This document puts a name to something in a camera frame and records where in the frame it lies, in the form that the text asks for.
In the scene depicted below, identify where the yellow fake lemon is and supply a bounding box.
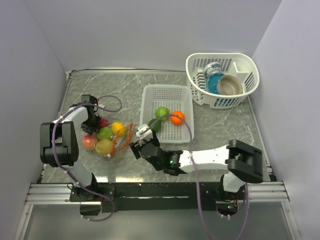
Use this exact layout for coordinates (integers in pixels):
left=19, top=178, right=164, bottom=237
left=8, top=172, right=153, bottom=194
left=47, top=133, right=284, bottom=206
left=111, top=121, right=127, bottom=137

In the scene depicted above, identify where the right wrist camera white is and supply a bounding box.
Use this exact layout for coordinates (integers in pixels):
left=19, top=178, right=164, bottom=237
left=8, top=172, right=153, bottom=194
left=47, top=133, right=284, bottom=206
left=135, top=124, right=153, bottom=139

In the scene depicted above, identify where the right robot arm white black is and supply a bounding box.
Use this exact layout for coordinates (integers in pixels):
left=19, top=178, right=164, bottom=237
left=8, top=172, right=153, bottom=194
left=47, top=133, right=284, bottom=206
left=129, top=136, right=263, bottom=199

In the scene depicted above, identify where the beige ceramic bowl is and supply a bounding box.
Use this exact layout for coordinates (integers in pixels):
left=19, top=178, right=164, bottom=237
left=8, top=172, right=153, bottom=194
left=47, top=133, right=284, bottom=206
left=217, top=75, right=243, bottom=96

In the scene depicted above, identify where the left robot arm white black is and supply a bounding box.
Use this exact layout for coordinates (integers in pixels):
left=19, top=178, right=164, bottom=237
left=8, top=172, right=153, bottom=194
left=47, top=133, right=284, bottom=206
left=40, top=94, right=101, bottom=201

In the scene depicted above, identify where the teal bowl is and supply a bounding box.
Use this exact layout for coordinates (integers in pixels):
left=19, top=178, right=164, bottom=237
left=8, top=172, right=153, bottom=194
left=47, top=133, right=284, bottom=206
left=205, top=73, right=225, bottom=94

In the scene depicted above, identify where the clear zip top bag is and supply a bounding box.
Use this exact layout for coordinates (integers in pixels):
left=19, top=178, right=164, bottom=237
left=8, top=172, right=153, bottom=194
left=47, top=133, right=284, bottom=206
left=81, top=117, right=134, bottom=158

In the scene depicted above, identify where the light green bumpy fruit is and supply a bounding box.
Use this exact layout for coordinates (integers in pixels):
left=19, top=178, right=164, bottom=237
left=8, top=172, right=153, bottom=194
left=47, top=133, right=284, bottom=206
left=155, top=107, right=170, bottom=122

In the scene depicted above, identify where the white oval dish basket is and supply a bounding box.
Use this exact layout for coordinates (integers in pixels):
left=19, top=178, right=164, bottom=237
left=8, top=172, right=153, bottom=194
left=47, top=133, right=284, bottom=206
left=185, top=53, right=260, bottom=109

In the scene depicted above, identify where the dark green fake lime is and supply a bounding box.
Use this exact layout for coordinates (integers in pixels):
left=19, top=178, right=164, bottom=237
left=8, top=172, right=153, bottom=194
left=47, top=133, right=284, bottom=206
left=147, top=118, right=162, bottom=133

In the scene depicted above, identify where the red fake apple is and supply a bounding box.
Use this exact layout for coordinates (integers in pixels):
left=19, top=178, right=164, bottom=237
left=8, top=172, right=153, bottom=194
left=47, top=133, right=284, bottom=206
left=98, top=117, right=109, bottom=129

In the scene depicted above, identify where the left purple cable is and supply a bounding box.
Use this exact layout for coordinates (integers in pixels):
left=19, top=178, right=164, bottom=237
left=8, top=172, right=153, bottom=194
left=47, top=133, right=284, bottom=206
left=51, top=94, right=123, bottom=222

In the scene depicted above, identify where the aluminium rail frame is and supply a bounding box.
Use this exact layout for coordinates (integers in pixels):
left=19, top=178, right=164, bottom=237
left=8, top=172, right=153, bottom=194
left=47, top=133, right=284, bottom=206
left=23, top=70, right=300, bottom=240

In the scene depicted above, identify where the pink red fake peach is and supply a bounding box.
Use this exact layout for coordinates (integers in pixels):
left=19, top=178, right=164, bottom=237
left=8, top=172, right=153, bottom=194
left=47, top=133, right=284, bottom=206
left=82, top=134, right=99, bottom=151

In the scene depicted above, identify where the blue white porcelain cup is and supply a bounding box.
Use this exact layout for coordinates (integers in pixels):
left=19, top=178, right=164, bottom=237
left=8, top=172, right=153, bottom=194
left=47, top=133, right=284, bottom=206
left=203, top=61, right=221, bottom=78

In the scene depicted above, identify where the fake orange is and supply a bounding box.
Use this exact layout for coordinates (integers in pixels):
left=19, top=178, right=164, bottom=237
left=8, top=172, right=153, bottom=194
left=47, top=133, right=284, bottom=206
left=170, top=110, right=185, bottom=126

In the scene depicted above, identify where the tan fake pear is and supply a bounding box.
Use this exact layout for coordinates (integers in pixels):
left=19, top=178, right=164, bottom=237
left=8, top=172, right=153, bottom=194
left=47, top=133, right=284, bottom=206
left=95, top=139, right=113, bottom=155

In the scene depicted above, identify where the white perforated plastic tray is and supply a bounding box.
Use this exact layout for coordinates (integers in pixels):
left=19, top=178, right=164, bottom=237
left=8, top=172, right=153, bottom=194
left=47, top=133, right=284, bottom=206
left=139, top=84, right=194, bottom=144

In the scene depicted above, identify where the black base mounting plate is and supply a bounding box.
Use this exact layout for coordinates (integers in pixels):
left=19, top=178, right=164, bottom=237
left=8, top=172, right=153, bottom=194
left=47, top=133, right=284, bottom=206
left=69, top=181, right=248, bottom=213

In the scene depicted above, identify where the green fake apple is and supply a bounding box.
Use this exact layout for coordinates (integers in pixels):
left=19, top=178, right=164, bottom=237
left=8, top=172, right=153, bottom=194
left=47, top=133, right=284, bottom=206
left=96, top=127, right=114, bottom=141

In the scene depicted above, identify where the purple cable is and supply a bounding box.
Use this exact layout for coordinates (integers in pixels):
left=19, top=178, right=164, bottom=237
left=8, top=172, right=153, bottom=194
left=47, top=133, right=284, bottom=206
left=51, top=94, right=123, bottom=222
left=138, top=113, right=250, bottom=240

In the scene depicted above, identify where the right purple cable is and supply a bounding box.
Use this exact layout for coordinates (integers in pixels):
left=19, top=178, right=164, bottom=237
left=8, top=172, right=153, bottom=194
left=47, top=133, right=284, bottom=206
left=138, top=113, right=250, bottom=240

